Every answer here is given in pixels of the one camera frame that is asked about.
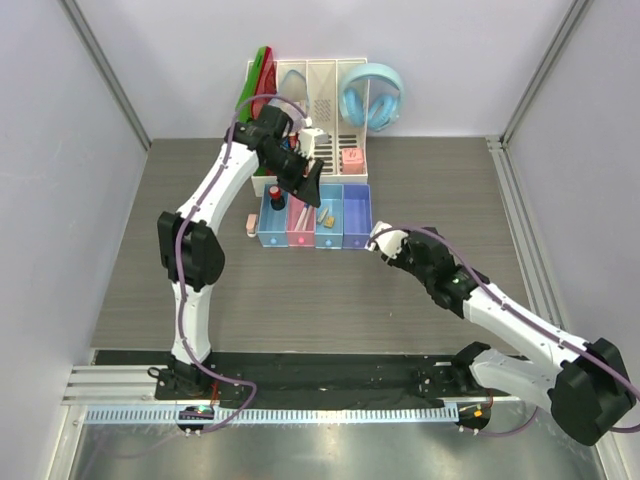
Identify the green red folder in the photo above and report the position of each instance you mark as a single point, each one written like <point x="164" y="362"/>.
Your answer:
<point x="261" y="79"/>

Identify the beige long eraser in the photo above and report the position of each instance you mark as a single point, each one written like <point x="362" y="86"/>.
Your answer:
<point x="322" y="215"/>

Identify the blue white marker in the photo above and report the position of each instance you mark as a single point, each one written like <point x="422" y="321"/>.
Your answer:
<point x="301" y="219"/>

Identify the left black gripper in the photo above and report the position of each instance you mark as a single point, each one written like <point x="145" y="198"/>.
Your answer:
<point x="306" y="188"/>

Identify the white file organizer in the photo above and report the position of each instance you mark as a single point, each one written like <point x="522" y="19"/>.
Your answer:
<point x="323" y="80"/>

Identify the pink stapler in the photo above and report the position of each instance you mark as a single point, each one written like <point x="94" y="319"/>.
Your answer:
<point x="252" y="225"/>

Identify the green white marker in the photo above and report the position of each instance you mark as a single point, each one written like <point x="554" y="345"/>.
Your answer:
<point x="309" y="218"/>

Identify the pink cube box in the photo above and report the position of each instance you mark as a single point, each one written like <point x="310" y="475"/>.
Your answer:
<point x="353" y="161"/>

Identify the pink drawer bin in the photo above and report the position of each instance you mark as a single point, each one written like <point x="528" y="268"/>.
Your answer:
<point x="295" y="238"/>

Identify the light blue drawer bin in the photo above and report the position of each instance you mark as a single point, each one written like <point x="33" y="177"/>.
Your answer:
<point x="272" y="225"/>

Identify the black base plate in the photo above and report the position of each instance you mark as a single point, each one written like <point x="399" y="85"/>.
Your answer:
<point x="325" y="381"/>

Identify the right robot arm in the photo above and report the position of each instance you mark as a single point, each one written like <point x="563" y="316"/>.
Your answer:
<point x="583" y="385"/>

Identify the red black stamp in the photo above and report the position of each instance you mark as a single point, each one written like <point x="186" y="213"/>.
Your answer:
<point x="275" y="197"/>

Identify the white slotted cable duct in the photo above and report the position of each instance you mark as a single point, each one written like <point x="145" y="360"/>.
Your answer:
<point x="197" y="415"/>

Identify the purple drawer bin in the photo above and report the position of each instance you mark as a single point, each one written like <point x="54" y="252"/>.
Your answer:
<point x="357" y="216"/>

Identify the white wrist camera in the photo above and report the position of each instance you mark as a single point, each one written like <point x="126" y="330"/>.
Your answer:
<point x="308" y="139"/>
<point x="386" y="240"/>

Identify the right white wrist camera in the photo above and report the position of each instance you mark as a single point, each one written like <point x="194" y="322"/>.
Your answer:
<point x="386" y="240"/>

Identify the clear zip pouch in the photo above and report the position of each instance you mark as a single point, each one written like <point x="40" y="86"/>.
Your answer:
<point x="293" y="87"/>

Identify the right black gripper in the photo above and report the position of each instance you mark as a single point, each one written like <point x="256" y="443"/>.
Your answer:
<point x="398" y="260"/>

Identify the light blue headphones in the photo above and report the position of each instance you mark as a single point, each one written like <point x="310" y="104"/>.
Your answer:
<point x="371" y="95"/>

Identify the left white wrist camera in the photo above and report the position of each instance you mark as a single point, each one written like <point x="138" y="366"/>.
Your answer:
<point x="308" y="139"/>

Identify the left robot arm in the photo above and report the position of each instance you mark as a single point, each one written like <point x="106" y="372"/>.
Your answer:
<point x="189" y="248"/>

